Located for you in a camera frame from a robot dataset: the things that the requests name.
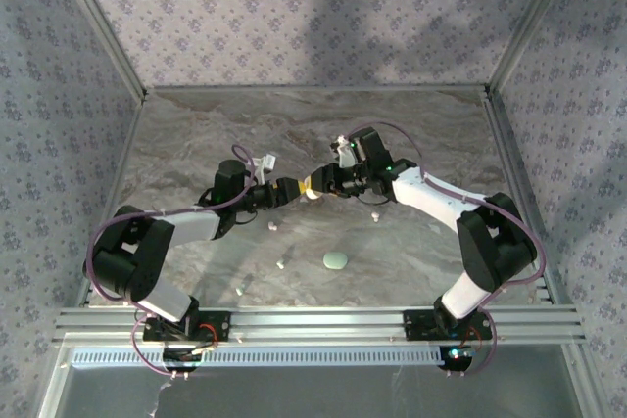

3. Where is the mint green earbud charging case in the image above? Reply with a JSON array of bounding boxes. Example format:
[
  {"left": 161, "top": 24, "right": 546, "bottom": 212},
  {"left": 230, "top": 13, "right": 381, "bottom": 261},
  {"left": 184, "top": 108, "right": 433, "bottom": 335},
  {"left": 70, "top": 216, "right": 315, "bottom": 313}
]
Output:
[{"left": 321, "top": 250, "right": 350, "bottom": 272}]

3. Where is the grey metal base panel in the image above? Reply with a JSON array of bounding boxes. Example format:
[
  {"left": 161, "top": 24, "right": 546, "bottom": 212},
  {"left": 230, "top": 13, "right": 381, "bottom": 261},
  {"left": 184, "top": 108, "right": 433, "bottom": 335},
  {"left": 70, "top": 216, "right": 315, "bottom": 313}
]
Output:
[{"left": 63, "top": 367, "right": 584, "bottom": 418}]

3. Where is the circuit board with lit LEDs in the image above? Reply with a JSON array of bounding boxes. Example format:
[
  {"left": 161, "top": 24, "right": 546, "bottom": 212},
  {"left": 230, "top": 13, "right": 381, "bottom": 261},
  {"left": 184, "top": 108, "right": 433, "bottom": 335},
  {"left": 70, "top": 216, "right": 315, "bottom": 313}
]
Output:
[{"left": 437, "top": 345, "right": 475, "bottom": 374}]

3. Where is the thin aluminium table edge rail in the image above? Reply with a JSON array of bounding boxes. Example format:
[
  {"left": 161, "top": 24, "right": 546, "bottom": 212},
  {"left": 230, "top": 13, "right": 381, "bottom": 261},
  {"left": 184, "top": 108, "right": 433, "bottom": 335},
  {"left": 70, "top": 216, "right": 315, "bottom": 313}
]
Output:
[{"left": 145, "top": 85, "right": 491, "bottom": 94}]

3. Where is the aluminium table side rail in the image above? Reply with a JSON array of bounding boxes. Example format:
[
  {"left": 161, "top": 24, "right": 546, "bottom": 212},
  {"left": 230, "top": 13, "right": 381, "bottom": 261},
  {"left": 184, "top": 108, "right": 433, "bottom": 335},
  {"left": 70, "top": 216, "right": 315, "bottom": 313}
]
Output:
[
  {"left": 482, "top": 87, "right": 577, "bottom": 309},
  {"left": 75, "top": 94, "right": 148, "bottom": 309}
]

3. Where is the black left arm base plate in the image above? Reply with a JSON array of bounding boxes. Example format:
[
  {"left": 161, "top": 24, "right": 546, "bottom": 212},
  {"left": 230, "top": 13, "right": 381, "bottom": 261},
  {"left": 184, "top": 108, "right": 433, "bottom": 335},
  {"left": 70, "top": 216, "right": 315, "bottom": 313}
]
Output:
[{"left": 141, "top": 309, "right": 231, "bottom": 344}]

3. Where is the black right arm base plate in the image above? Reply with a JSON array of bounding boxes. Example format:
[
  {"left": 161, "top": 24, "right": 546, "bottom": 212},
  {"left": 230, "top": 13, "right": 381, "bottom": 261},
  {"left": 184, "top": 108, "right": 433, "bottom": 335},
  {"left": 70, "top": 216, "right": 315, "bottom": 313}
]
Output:
[{"left": 402, "top": 308, "right": 494, "bottom": 344}]

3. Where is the white slotted cable duct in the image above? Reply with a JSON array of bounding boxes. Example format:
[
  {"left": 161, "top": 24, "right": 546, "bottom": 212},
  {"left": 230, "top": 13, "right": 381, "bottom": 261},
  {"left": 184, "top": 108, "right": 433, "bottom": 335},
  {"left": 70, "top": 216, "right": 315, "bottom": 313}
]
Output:
[{"left": 72, "top": 345, "right": 445, "bottom": 369}]

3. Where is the black controller board with wires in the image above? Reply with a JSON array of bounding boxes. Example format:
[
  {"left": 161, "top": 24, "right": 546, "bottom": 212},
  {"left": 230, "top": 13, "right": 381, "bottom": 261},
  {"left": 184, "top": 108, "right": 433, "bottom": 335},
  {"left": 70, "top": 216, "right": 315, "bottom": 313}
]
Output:
[{"left": 161, "top": 345, "right": 203, "bottom": 373}]

